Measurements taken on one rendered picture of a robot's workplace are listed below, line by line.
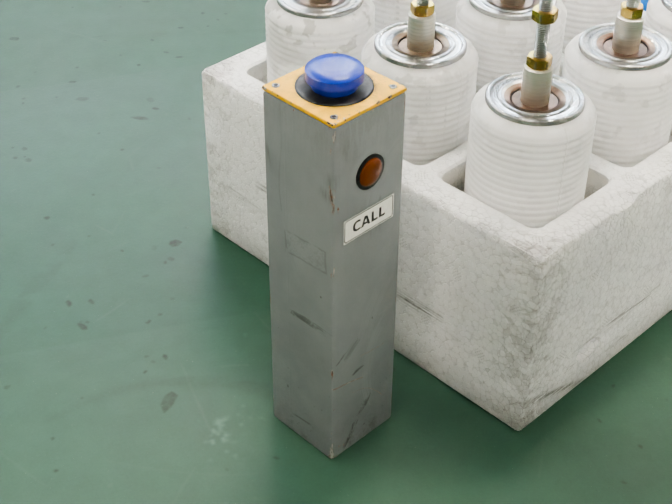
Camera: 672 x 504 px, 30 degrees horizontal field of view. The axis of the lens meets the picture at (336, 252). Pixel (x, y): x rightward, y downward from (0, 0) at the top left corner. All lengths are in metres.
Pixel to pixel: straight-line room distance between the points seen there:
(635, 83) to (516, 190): 0.14
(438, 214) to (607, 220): 0.13
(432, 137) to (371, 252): 0.16
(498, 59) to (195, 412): 0.39
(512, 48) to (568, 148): 0.16
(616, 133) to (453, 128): 0.13
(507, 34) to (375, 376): 0.31
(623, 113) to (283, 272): 0.31
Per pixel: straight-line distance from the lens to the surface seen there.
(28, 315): 1.17
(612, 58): 1.04
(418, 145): 1.03
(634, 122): 1.04
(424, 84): 1.00
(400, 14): 1.16
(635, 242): 1.05
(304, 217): 0.88
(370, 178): 0.86
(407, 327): 1.08
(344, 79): 0.83
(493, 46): 1.09
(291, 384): 1.00
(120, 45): 1.58
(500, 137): 0.94
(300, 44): 1.08
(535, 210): 0.97
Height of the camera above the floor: 0.74
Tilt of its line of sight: 38 degrees down
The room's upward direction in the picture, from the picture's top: straight up
